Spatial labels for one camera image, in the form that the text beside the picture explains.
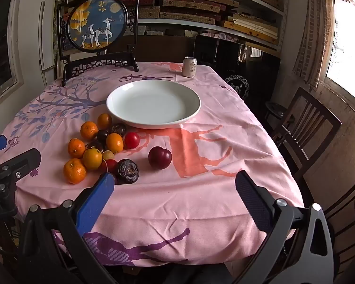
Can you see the black board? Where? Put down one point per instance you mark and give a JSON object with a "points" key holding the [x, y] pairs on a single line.
{"points": [[219, 53]]}

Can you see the pink printed tablecloth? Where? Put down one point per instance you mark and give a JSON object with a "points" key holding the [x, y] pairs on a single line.
{"points": [[195, 189]]}

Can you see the bumpy orange mandarin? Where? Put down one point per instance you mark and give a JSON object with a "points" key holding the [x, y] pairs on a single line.
{"points": [[89, 130], [76, 148], [74, 170]]}

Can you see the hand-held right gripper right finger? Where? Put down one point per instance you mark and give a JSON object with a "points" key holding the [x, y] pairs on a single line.
{"points": [[251, 204]]}

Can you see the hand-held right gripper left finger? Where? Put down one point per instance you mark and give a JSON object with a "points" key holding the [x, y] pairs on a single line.
{"points": [[96, 204]]}

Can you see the white drink can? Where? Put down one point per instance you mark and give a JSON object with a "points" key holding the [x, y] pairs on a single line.
{"points": [[190, 67]]}

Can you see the patterned curtain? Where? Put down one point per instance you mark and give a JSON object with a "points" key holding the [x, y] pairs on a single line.
{"points": [[313, 29]]}

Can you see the stacks of flat boxes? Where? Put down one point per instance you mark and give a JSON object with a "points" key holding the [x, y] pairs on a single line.
{"points": [[195, 4]]}

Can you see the white wall shelf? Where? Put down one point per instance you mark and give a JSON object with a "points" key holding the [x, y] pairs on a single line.
{"points": [[254, 3]]}

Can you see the dark cherry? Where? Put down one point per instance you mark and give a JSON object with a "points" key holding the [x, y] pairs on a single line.
{"points": [[101, 135]]}

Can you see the round deer picture table screen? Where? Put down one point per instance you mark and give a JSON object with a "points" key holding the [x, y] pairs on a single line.
{"points": [[97, 25]]}

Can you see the large dark red plum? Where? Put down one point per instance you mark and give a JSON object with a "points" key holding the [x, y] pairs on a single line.
{"points": [[159, 157]]}

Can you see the tan longan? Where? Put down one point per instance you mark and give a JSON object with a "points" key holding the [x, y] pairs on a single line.
{"points": [[108, 155]]}

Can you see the bright window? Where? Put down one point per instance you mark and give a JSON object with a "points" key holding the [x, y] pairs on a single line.
{"points": [[347, 50]]}

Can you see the dark wooden chair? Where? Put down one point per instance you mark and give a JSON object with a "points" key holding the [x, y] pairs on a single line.
{"points": [[319, 105]]}

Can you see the smooth orange citrus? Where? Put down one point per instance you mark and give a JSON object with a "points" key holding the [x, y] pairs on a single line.
{"points": [[114, 142], [92, 159], [104, 121]]}

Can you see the white round plate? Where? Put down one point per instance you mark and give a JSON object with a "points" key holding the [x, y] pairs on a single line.
{"points": [[153, 103]]}

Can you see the round black stool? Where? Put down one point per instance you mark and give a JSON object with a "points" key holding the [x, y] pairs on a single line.
{"points": [[276, 110]]}

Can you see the dark wrinkled passion fruit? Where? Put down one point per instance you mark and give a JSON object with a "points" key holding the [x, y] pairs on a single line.
{"points": [[95, 145], [127, 171], [118, 128]]}

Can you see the small red plum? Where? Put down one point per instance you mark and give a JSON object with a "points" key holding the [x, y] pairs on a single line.
{"points": [[108, 165], [132, 140]]}

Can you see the white leaning board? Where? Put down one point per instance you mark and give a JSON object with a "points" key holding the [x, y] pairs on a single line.
{"points": [[47, 35]]}

